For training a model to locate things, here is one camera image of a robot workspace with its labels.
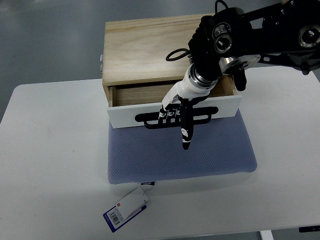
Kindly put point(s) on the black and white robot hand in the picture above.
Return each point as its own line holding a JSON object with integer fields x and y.
{"x": 186, "y": 93}

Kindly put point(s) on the black drawer handle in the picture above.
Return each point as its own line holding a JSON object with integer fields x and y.
{"x": 172, "y": 118}

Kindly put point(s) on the white drawer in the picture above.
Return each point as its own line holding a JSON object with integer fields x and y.
{"x": 150, "y": 107}

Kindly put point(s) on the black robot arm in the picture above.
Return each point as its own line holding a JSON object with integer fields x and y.
{"x": 283, "y": 34}

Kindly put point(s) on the wooden drawer cabinet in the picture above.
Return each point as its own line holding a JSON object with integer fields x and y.
{"x": 135, "y": 70}

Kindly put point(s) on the blue mesh cushion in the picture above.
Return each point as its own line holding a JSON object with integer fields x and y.
{"x": 139, "y": 155}

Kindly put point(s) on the metal hinge brackets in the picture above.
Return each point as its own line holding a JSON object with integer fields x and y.
{"x": 101, "y": 60}

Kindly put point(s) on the white and blue price tag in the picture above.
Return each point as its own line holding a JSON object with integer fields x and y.
{"x": 126, "y": 209}

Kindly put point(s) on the white table leg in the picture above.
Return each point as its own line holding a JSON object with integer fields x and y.
{"x": 266, "y": 235}

